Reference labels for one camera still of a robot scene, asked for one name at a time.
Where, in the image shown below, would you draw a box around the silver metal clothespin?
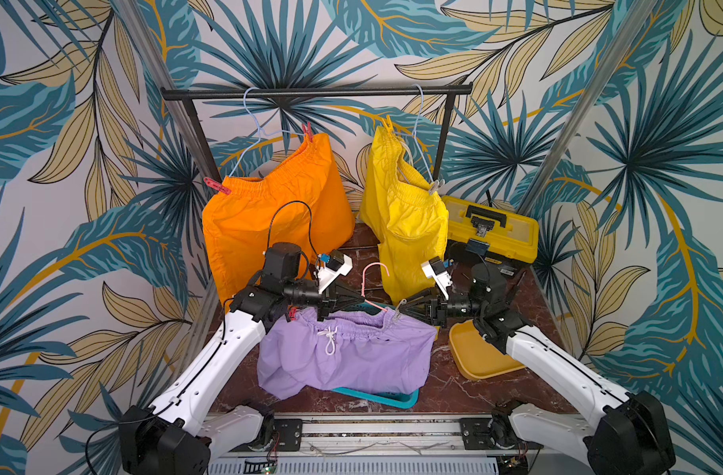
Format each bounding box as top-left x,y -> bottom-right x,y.
393,299 -> 407,321

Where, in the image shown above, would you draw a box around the purple shorts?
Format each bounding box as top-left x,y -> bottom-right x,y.
257,308 -> 437,400

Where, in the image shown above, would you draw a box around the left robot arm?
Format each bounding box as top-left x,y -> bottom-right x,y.
118,243 -> 362,474

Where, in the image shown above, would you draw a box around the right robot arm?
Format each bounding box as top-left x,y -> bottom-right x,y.
401,257 -> 676,474

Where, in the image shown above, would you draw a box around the yellow shorts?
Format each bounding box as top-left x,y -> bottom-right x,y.
359,124 -> 449,304

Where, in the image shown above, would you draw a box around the orange shorts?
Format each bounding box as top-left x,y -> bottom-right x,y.
202,134 -> 356,302

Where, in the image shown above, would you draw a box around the yellow plastic tray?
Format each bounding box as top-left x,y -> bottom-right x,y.
449,321 -> 525,381

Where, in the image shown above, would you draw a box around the teal plastic basket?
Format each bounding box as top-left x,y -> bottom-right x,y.
334,388 -> 419,410

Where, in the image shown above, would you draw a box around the yellow black plastic toolbox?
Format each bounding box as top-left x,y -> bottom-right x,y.
443,196 -> 540,276

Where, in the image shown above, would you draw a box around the red clothespin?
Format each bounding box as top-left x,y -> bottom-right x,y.
302,122 -> 314,144

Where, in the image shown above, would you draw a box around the pink clothespin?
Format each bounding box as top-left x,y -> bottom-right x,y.
204,177 -> 232,196

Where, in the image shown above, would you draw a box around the black clothes rack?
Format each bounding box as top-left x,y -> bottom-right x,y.
161,84 -> 474,179

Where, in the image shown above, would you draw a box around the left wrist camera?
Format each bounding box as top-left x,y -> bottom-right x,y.
316,249 -> 353,293

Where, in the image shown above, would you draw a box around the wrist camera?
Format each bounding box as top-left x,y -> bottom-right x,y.
421,257 -> 453,297
316,249 -> 353,293

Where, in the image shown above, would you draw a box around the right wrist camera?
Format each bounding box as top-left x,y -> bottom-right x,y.
421,257 -> 453,297

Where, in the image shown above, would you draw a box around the white wire hanger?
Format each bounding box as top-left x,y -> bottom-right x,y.
408,84 -> 443,191

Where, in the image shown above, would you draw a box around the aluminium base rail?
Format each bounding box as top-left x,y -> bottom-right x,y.
207,413 -> 589,474

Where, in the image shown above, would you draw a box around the blue wire hanger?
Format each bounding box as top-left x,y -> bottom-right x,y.
228,86 -> 298,177

